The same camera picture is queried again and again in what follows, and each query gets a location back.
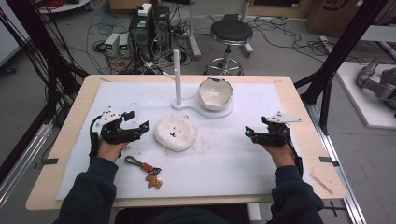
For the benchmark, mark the grey power supply unit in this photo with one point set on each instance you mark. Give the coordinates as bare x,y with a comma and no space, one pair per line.
124,45
112,44

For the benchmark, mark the cardboard box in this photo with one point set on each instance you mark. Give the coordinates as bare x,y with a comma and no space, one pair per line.
339,15

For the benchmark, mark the person's right hand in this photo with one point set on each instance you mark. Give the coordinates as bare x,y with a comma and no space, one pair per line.
281,155

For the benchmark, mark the person's left hand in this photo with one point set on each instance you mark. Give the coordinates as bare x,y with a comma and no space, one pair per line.
109,150

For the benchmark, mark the white stand with pole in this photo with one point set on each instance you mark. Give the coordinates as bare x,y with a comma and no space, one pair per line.
177,77

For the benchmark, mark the white floor board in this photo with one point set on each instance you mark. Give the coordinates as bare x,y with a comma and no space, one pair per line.
358,102

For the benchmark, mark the black round stool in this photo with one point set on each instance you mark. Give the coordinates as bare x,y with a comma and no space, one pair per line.
231,31

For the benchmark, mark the white box on computer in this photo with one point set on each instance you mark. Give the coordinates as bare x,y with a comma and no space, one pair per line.
144,9

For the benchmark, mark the white table mat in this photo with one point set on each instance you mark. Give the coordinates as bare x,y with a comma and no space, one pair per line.
218,168

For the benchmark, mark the wooden table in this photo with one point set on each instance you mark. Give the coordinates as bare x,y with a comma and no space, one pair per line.
62,199

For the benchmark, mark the thin wooden stick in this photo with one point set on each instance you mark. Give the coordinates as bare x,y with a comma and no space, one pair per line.
321,184

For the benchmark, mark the black computer tower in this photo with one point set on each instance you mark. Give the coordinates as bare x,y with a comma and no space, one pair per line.
140,37
161,26

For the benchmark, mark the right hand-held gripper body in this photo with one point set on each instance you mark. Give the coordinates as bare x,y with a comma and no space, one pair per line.
274,133

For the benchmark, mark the black tape piece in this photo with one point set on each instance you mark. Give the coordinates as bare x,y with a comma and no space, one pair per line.
49,161
328,160

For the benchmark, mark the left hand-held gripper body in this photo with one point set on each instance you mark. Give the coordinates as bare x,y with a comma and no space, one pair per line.
116,133

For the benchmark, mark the white eggshell-shaped bowl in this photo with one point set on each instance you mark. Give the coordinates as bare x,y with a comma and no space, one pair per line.
214,95

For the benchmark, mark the aluminium rail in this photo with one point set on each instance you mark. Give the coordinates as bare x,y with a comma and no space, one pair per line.
339,174
21,165

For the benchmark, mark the black frame strut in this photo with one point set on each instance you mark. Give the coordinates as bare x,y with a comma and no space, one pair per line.
40,46
342,46

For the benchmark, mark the white plush toy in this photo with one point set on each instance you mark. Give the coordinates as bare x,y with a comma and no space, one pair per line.
175,133

